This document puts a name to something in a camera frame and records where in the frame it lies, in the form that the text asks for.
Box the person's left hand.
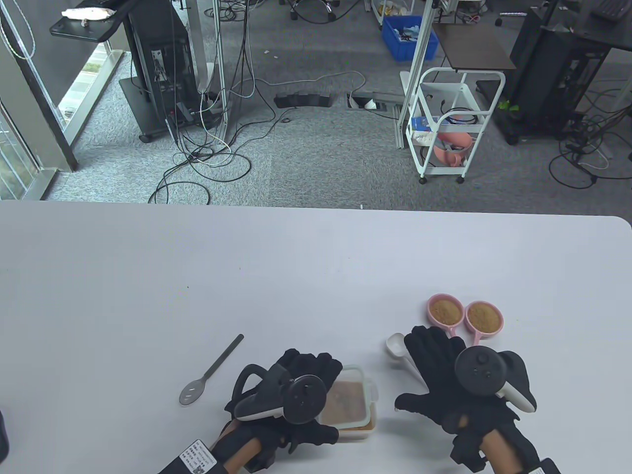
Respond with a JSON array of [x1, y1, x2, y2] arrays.
[[210, 349, 343, 472]]

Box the person's right hand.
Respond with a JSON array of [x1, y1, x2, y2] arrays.
[[395, 326, 539, 472]]

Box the white plastic coffee spoon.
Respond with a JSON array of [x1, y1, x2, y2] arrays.
[[386, 333, 429, 395]]

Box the scooped brown sugar granules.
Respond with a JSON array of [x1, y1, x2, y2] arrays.
[[468, 305, 498, 332], [430, 300, 462, 326]]

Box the clear container lid green seal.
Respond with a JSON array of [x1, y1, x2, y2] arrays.
[[318, 364, 379, 430]]

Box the clear plastic sugar container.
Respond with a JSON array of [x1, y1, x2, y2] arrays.
[[318, 365, 379, 441]]

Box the grey disposable spoon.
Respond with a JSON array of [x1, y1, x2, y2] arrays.
[[179, 334, 244, 407]]

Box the person's left forearm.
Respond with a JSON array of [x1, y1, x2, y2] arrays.
[[222, 437, 262, 472]]

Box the person's right forearm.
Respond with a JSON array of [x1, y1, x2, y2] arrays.
[[480, 430, 526, 474]]

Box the black white hand controller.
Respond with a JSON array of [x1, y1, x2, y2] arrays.
[[454, 346, 537, 414], [232, 364, 327, 424]]

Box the black wrist band white label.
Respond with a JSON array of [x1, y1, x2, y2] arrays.
[[523, 458, 563, 474], [158, 439, 220, 474]]

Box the pink plastic basin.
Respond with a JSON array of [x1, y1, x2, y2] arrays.
[[433, 131, 473, 166]]

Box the black power strip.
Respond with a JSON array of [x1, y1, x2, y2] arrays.
[[274, 92, 334, 108]]

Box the white rolling cart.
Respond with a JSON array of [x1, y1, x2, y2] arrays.
[[408, 67, 507, 185]]

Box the grey floor socket box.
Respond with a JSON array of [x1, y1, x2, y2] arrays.
[[347, 90, 403, 112]]

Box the blue plastic bin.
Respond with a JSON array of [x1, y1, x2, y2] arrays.
[[381, 15, 440, 62]]

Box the brown top stand table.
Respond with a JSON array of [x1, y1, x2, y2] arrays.
[[433, 22, 517, 71]]

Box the black computer rack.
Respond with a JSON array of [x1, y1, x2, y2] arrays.
[[494, 5, 613, 145]]

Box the office chair wheel base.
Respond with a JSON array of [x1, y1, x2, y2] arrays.
[[288, 0, 341, 23]]

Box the black desk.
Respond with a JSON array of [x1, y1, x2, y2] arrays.
[[568, 0, 632, 50]]

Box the black wheeled equipment stand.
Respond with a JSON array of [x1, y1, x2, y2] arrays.
[[118, 0, 228, 144]]

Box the black keyboard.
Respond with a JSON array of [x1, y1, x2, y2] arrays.
[[590, 0, 632, 21]]

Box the black tray shelf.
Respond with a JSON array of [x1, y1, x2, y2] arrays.
[[49, 7, 129, 41]]

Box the white cloth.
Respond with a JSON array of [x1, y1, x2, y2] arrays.
[[61, 7, 117, 23]]

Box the pink handled ceramic dish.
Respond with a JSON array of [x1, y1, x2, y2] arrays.
[[465, 301, 505, 346], [427, 294, 466, 339]]

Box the tangle of floor cables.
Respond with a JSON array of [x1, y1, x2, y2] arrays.
[[148, 0, 368, 204], [549, 79, 632, 189]]

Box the silver metal frame post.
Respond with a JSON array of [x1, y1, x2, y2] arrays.
[[395, 0, 437, 149], [213, 0, 229, 144]]

